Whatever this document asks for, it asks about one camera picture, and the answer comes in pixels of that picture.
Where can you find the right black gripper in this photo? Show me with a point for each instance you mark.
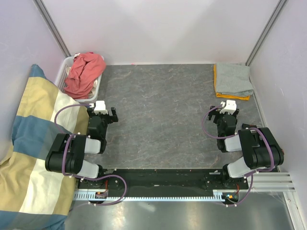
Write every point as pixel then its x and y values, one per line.
pixel 216 112

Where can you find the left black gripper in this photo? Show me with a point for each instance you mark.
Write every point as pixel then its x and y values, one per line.
pixel 112 118

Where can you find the salmon pink t shirt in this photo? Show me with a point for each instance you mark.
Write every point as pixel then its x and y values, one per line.
pixel 85 70

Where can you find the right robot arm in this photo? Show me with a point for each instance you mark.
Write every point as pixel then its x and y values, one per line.
pixel 260 150

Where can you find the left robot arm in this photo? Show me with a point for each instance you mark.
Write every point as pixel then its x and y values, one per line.
pixel 66 155

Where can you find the white plastic laundry basket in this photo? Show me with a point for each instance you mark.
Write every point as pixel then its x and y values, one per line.
pixel 62 75

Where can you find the blue yellow checked pillow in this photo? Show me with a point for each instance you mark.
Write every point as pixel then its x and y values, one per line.
pixel 32 198

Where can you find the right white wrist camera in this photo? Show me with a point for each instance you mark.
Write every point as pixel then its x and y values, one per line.
pixel 229 106

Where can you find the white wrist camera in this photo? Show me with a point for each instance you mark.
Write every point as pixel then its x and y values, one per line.
pixel 229 106
pixel 100 108

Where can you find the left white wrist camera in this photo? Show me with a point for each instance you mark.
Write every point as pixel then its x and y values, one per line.
pixel 100 108

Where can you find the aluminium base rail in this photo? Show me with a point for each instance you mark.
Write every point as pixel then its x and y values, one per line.
pixel 272 182

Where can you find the grey slotted cable duct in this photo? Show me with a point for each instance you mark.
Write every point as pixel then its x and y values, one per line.
pixel 83 195

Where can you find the right aluminium frame post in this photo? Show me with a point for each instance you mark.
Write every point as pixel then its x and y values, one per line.
pixel 266 30

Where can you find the aluminium frame post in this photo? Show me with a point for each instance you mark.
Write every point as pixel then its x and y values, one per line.
pixel 52 27
pixel 266 30

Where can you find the left aluminium frame post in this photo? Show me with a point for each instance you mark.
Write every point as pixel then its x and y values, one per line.
pixel 52 27

